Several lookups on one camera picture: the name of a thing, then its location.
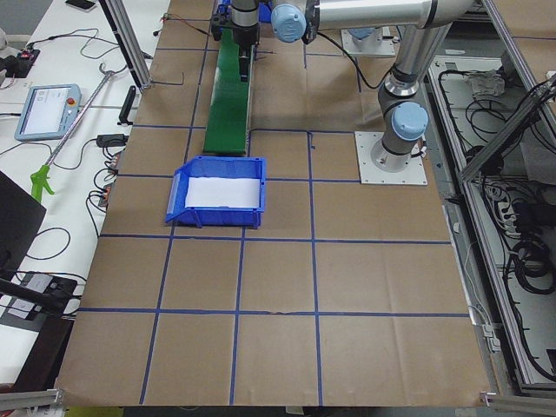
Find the green conveyor belt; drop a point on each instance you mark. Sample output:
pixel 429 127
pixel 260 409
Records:
pixel 229 112

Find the aluminium frame post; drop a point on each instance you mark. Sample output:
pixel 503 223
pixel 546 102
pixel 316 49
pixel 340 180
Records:
pixel 125 36

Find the white foam pad left bin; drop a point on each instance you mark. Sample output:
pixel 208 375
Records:
pixel 213 192

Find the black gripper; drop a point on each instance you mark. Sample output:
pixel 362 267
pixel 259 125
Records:
pixel 245 38

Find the left blue plastic bin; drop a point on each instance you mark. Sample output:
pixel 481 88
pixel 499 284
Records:
pixel 216 166

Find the green handled reacher grabber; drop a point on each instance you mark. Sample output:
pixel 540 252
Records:
pixel 40 178

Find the black flat bar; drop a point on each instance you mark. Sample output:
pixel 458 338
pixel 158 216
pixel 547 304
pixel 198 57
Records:
pixel 123 117

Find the black power adapter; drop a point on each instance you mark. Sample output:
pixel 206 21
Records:
pixel 111 140

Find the teach pendant tablet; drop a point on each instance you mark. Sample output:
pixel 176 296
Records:
pixel 48 112

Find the right blue plastic bin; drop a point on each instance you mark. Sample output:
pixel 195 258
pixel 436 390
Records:
pixel 223 8

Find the blue plastic bin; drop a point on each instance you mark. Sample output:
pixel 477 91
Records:
pixel 216 166
pixel 223 8

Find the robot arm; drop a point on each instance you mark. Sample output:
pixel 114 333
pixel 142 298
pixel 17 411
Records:
pixel 409 32

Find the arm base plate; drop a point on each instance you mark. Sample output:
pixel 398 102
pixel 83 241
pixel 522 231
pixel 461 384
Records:
pixel 372 42
pixel 379 167

